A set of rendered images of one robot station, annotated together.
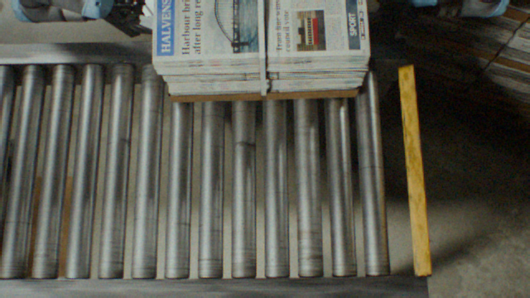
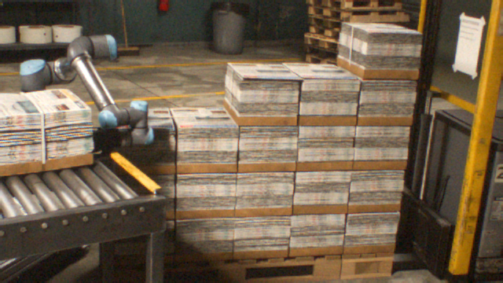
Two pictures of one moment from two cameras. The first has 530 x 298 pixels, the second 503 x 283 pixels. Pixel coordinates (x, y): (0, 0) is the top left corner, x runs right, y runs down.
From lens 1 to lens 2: 1.98 m
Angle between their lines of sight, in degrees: 59
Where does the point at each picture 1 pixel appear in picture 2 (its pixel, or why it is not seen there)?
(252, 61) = (37, 118)
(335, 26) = (71, 105)
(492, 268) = not seen: outside the picture
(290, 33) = (52, 108)
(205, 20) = (10, 109)
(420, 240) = (149, 182)
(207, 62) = (16, 119)
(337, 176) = (96, 181)
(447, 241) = not seen: outside the picture
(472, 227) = not seen: outside the picture
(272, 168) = (59, 185)
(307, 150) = (75, 178)
